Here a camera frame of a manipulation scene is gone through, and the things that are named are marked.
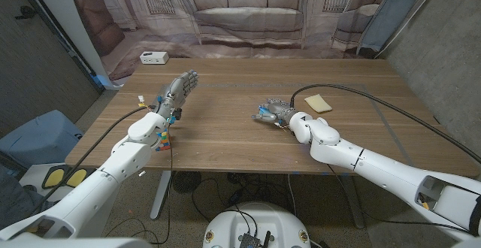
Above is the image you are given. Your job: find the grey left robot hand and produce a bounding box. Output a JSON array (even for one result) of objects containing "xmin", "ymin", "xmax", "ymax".
[{"xmin": 152, "ymin": 69, "xmax": 199, "ymax": 119}]

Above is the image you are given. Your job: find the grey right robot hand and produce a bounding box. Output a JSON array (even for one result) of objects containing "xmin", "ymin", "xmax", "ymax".
[{"xmin": 251, "ymin": 97, "xmax": 298, "ymax": 127}]

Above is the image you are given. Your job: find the pale yellow sponge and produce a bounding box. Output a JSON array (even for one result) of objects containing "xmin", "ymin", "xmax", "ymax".
[{"xmin": 304, "ymin": 93, "xmax": 334, "ymax": 114}]

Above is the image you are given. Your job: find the white power box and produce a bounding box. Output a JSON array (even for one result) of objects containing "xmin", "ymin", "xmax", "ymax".
[{"xmin": 139, "ymin": 50, "xmax": 170, "ymax": 65}]

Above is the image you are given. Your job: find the colourful toy block stack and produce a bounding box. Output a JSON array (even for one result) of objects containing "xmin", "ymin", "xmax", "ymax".
[{"xmin": 156, "ymin": 129, "xmax": 172, "ymax": 152}]

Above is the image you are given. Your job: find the black floor fan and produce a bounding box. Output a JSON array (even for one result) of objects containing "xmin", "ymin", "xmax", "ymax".
[{"xmin": 171, "ymin": 171, "xmax": 203, "ymax": 195}]

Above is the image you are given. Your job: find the printed sofa backdrop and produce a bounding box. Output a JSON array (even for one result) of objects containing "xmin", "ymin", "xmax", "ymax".
[{"xmin": 65, "ymin": 0, "xmax": 433, "ymax": 82}]

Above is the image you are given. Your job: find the white table leg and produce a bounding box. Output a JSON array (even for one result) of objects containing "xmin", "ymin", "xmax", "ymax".
[{"xmin": 150, "ymin": 171, "xmax": 172, "ymax": 220}]

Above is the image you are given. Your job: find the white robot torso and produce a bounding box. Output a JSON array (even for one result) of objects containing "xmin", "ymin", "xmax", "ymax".
[{"xmin": 202, "ymin": 201, "xmax": 312, "ymax": 248}]

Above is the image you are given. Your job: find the grey table leg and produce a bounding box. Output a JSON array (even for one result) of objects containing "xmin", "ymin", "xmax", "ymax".
[{"xmin": 340, "ymin": 174, "xmax": 365, "ymax": 229}]

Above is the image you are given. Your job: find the yellow black-rimmed pad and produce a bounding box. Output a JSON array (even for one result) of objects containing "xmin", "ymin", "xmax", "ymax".
[
  {"xmin": 65, "ymin": 168, "xmax": 89, "ymax": 188},
  {"xmin": 41, "ymin": 167, "xmax": 65, "ymax": 189}
]

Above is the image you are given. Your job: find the black electronics module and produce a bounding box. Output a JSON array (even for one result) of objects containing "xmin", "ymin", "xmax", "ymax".
[{"xmin": 238, "ymin": 231, "xmax": 272, "ymax": 248}]

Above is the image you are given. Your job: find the blue-grey plastic bin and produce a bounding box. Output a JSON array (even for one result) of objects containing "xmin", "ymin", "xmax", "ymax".
[{"xmin": 0, "ymin": 109, "xmax": 83, "ymax": 168}]

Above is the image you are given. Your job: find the dark grey cloth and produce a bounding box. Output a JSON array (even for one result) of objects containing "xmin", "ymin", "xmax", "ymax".
[{"xmin": 0, "ymin": 165, "xmax": 41, "ymax": 225}]

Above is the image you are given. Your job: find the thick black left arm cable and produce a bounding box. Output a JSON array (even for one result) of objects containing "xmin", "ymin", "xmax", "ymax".
[{"xmin": 29, "ymin": 107, "xmax": 151, "ymax": 215}]

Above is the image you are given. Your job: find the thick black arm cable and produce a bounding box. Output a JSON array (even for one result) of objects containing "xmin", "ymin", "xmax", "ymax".
[
  {"xmin": 289, "ymin": 83, "xmax": 481, "ymax": 165},
  {"xmin": 29, "ymin": 107, "xmax": 151, "ymax": 215}
]

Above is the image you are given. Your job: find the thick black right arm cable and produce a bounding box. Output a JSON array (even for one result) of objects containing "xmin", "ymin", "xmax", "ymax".
[{"xmin": 289, "ymin": 83, "xmax": 481, "ymax": 165}]

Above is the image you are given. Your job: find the thin black hanging cable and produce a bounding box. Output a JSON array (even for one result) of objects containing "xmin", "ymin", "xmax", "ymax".
[{"xmin": 103, "ymin": 123, "xmax": 174, "ymax": 245}]

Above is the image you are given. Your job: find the black door handle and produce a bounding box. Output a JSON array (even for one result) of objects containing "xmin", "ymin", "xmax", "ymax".
[{"xmin": 14, "ymin": 6, "xmax": 38, "ymax": 20}]

